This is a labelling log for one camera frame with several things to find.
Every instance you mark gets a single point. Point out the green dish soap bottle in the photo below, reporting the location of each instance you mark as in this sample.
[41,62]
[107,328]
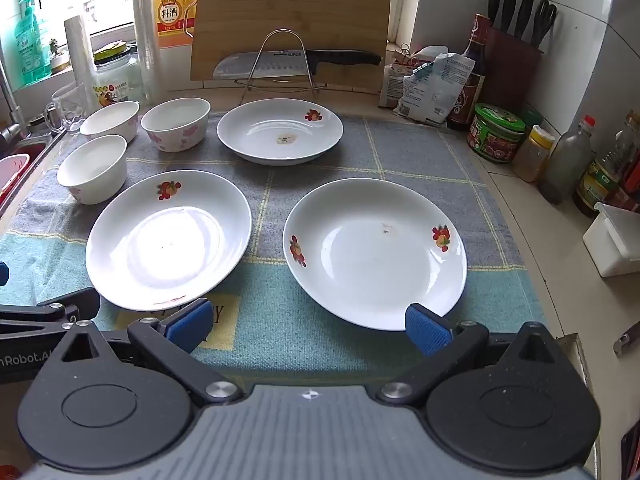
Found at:
[30,50]

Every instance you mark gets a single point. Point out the short sleeve of plastic cups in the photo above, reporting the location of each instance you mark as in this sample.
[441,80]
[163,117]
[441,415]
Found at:
[80,60]

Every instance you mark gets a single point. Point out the white plate with fruit print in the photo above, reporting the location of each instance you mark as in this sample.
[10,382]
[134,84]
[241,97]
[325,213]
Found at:
[92,170]

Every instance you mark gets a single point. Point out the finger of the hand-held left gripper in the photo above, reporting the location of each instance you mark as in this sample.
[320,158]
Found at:
[45,312]
[3,274]

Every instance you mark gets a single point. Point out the oil bottle with green label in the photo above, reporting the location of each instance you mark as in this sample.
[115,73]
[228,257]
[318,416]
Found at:
[597,185]

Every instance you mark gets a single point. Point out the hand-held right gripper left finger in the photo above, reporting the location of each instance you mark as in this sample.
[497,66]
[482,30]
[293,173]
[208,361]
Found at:
[187,322]

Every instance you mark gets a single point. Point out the green lid sauce jar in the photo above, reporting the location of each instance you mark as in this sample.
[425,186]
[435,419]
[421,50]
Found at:
[495,135]

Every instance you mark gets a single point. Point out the glass jar with printed label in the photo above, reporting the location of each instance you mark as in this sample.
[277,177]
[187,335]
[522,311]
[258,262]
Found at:
[117,85]

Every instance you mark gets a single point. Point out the metal binder clip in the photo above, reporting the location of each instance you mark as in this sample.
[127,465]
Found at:
[404,51]

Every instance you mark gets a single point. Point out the yellow lid spice jar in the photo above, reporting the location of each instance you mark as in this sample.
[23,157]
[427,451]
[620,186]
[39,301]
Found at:
[532,157]

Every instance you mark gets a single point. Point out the grey and blue checked mat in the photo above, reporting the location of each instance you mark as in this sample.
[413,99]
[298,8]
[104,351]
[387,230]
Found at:
[267,280]

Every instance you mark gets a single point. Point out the red plastic basket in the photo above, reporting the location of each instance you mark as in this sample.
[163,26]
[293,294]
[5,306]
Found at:
[12,180]

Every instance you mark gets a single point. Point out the red label sauce bottle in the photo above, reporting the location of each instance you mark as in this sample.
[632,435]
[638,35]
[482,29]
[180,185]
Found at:
[632,180]

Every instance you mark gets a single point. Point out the dark red knife block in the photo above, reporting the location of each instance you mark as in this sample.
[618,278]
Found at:
[512,75]

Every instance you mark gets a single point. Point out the white plastic box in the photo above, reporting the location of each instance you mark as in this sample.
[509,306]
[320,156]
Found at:
[612,245]

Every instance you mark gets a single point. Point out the orange cooking wine jug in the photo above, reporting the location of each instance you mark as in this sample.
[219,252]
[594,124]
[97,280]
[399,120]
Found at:
[172,10]

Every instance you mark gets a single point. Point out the clear bottle with red cap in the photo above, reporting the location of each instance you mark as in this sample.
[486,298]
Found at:
[565,165]

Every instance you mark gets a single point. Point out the bamboo cutting board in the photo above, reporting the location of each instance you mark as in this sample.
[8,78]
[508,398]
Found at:
[290,5]

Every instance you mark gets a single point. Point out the tall sleeve of plastic cups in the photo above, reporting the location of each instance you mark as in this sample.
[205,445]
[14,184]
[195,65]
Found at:
[145,35]

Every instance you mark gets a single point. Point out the small potted plant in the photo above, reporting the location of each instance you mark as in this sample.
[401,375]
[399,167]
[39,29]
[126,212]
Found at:
[57,57]

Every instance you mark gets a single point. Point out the clear glass mug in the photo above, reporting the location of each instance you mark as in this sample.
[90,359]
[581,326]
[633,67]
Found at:
[67,107]

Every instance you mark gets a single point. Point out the white plate with fruit decal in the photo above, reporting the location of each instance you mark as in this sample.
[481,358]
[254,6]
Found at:
[165,255]
[370,260]
[265,132]

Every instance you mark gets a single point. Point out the metal faucet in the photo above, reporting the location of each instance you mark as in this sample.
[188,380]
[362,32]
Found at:
[7,110]

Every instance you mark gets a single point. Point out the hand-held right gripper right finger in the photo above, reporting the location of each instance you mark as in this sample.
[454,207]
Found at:
[427,330]

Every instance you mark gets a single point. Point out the dark soy sauce bottle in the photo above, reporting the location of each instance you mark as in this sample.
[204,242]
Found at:
[472,85]

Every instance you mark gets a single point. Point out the black scissors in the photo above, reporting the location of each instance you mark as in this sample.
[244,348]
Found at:
[544,22]

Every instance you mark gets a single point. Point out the small green lid jar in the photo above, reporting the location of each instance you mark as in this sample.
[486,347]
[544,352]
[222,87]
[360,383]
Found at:
[531,119]

